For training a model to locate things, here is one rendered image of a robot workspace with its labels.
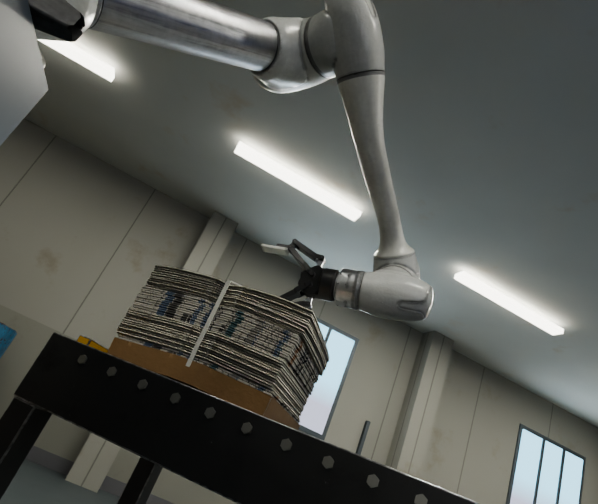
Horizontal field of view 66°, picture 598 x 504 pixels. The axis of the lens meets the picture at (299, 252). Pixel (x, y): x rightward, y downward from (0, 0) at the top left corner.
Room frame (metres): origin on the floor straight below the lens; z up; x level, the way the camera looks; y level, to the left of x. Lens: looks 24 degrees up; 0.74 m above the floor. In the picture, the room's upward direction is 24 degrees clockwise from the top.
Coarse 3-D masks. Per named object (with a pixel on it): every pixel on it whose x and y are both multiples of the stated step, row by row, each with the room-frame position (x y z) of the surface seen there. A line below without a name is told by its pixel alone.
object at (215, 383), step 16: (208, 368) 0.93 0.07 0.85; (192, 384) 0.93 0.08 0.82; (208, 384) 0.92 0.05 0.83; (224, 384) 0.91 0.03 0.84; (240, 384) 0.90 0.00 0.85; (240, 400) 0.89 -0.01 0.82; (256, 400) 0.88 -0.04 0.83; (272, 400) 0.88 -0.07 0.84; (272, 416) 0.93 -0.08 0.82; (288, 416) 1.02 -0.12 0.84
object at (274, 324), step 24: (240, 312) 0.92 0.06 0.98; (264, 312) 0.91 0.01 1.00; (288, 312) 0.89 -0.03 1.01; (312, 312) 0.88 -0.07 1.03; (240, 336) 0.92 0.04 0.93; (264, 336) 0.91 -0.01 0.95; (288, 336) 0.88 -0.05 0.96; (312, 336) 0.93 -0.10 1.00; (216, 360) 0.92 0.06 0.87; (240, 360) 0.91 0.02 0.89; (264, 360) 0.89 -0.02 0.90; (288, 360) 0.89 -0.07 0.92; (312, 360) 1.03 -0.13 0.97; (264, 384) 0.88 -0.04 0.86; (288, 384) 0.96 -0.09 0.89; (312, 384) 1.11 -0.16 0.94; (288, 408) 1.01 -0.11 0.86
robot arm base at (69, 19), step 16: (32, 0) 0.34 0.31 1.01; (48, 0) 0.34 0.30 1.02; (64, 0) 0.34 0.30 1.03; (32, 16) 0.35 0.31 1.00; (48, 16) 0.34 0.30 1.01; (64, 16) 0.35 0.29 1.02; (80, 16) 0.35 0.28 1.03; (48, 32) 0.37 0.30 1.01; (64, 32) 0.36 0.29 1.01; (80, 32) 0.37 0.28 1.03
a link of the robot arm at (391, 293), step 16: (368, 272) 0.95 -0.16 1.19; (384, 272) 0.93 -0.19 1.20; (400, 272) 0.93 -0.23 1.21; (368, 288) 0.93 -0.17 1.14; (384, 288) 0.91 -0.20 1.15; (400, 288) 0.90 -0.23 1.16; (416, 288) 0.89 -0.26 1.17; (368, 304) 0.94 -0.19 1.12; (384, 304) 0.92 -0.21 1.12; (400, 304) 0.91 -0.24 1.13; (416, 304) 0.90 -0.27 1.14; (400, 320) 0.95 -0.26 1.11; (416, 320) 0.93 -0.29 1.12
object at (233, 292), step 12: (216, 288) 0.96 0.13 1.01; (228, 288) 0.95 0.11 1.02; (240, 288) 0.94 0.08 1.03; (216, 300) 0.96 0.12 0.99; (228, 300) 0.95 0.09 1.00; (204, 312) 0.95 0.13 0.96; (216, 312) 0.95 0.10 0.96; (228, 312) 0.94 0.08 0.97; (204, 324) 0.95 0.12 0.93; (216, 324) 0.94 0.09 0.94; (192, 336) 0.95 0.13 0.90; (204, 336) 0.94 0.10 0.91; (216, 336) 0.93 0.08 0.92; (192, 348) 0.95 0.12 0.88; (204, 348) 0.93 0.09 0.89; (204, 360) 0.94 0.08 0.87
